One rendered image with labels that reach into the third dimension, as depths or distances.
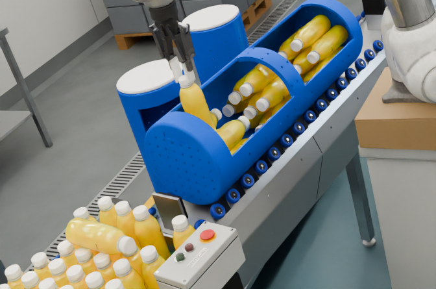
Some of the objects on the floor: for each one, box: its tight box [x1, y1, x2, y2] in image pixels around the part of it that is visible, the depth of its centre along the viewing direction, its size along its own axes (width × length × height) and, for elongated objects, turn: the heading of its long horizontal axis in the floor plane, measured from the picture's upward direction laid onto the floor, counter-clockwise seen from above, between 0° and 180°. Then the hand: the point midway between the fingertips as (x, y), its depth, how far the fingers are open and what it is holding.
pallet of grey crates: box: [90, 0, 273, 50], centre depth 597 cm, size 120×80×119 cm
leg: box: [346, 152, 376, 247], centre depth 298 cm, size 6×6×63 cm
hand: (182, 71), depth 193 cm, fingers closed on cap, 4 cm apart
